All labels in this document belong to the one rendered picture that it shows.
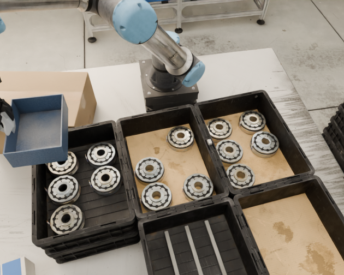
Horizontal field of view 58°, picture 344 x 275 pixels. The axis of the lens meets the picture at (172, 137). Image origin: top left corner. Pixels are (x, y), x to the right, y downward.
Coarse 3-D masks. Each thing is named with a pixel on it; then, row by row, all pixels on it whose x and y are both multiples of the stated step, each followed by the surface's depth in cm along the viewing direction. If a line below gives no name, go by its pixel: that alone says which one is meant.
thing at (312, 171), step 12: (228, 96) 121; (240, 96) 121; (264, 96) 121; (276, 108) 117; (288, 132) 110; (216, 156) 104; (312, 168) 102; (228, 180) 99; (276, 180) 99; (288, 180) 99; (240, 192) 96
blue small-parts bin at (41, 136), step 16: (48, 96) 93; (16, 112) 94; (32, 112) 97; (48, 112) 98; (64, 112) 93; (16, 128) 92; (32, 128) 94; (48, 128) 94; (64, 128) 89; (16, 144) 90; (32, 144) 90; (48, 144) 91; (64, 144) 87; (16, 160) 84; (32, 160) 85; (48, 160) 86; (64, 160) 88
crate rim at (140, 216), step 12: (180, 108) 117; (192, 108) 117; (120, 120) 114; (120, 132) 112; (204, 132) 110; (216, 168) 102; (132, 180) 99; (132, 192) 96; (228, 192) 96; (180, 204) 94; (192, 204) 94; (144, 216) 92
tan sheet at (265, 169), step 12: (204, 120) 126; (228, 120) 126; (240, 132) 123; (216, 144) 119; (240, 144) 119; (252, 156) 116; (276, 156) 116; (252, 168) 113; (264, 168) 113; (276, 168) 113; (288, 168) 113; (264, 180) 110
